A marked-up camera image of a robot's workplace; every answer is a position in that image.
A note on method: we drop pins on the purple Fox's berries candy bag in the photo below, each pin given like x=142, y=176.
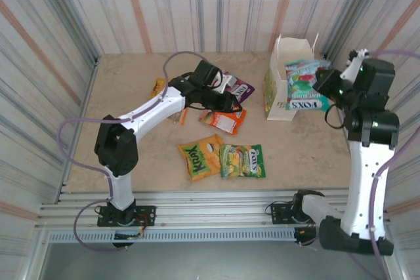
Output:
x=244, y=90

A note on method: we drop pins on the orange snack bag white label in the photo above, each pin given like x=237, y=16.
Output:
x=223, y=122

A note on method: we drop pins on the teal Fox's mint candy bag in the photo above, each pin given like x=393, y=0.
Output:
x=302, y=96

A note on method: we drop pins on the yellow snack bar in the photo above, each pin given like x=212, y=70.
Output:
x=157, y=87

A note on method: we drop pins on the green Fox's fruit candy bag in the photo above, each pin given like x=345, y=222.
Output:
x=243, y=162

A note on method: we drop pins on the orange Krak chips bag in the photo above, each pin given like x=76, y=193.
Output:
x=200, y=158

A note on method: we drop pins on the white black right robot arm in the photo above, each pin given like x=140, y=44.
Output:
x=364, y=188

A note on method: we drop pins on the small clear orange snack pack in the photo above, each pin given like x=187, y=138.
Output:
x=180, y=117

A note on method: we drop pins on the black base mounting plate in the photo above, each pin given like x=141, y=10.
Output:
x=147, y=214
x=280, y=212

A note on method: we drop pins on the aluminium rail frame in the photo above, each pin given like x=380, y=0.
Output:
x=210, y=209

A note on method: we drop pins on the aluminium side rail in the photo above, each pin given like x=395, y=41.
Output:
x=83, y=109

